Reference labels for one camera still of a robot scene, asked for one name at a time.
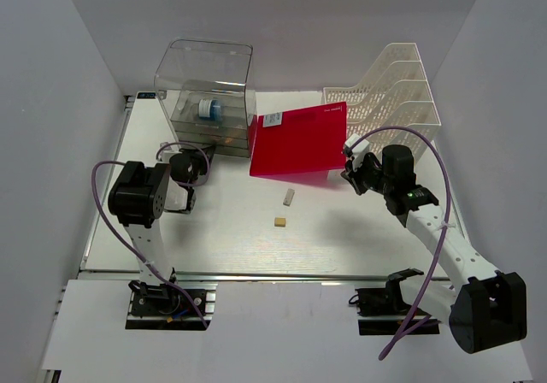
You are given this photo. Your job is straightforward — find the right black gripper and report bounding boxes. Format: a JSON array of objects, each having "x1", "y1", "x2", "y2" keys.
[{"x1": 342, "y1": 152, "x2": 393, "y2": 196}]

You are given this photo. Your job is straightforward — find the blue ink bottle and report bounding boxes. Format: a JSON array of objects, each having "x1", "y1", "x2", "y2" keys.
[{"x1": 197, "y1": 99, "x2": 222, "y2": 122}]

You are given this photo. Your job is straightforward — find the red plastic folder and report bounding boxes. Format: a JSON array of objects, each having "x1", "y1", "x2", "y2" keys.
[{"x1": 250, "y1": 102, "x2": 347, "y2": 178}]

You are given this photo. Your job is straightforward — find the clear acrylic drawer organizer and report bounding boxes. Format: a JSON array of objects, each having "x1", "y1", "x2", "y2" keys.
[{"x1": 154, "y1": 38, "x2": 257, "y2": 158}]

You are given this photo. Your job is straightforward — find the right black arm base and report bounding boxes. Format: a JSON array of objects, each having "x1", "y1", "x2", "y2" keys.
[{"x1": 348, "y1": 268, "x2": 423, "y2": 336}]

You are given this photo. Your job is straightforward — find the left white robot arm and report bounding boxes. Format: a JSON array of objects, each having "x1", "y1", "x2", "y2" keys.
[{"x1": 108, "y1": 144, "x2": 215, "y2": 314}]

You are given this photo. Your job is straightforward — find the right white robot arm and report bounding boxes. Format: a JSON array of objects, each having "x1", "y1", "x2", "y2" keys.
[{"x1": 341, "y1": 141, "x2": 527, "y2": 354}]

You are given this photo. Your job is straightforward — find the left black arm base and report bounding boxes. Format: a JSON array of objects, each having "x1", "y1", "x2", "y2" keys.
[{"x1": 125, "y1": 280, "x2": 215, "y2": 331}]

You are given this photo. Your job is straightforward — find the white rectangular eraser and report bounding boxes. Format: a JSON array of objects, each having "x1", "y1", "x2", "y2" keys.
[{"x1": 283, "y1": 188, "x2": 295, "y2": 206}]

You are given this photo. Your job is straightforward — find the small tan eraser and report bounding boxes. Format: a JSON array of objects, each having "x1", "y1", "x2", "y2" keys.
[{"x1": 274, "y1": 217, "x2": 286, "y2": 227}]

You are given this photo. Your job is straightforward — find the white mesh file rack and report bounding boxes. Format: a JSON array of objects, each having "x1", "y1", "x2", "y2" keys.
[{"x1": 322, "y1": 43, "x2": 441, "y2": 161}]

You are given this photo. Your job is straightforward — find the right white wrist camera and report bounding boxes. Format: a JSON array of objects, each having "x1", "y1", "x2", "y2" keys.
[{"x1": 343, "y1": 133, "x2": 370, "y2": 158}]

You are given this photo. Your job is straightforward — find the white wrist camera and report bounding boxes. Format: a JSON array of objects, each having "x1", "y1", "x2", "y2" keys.
[
  {"x1": 156, "y1": 143, "x2": 181, "y2": 163},
  {"x1": 343, "y1": 133, "x2": 370, "y2": 158}
]

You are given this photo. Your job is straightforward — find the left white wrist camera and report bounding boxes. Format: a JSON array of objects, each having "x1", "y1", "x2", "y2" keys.
[{"x1": 156, "y1": 143, "x2": 181, "y2": 163}]

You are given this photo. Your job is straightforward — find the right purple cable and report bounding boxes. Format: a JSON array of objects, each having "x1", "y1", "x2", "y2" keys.
[{"x1": 350, "y1": 127, "x2": 453, "y2": 362}]

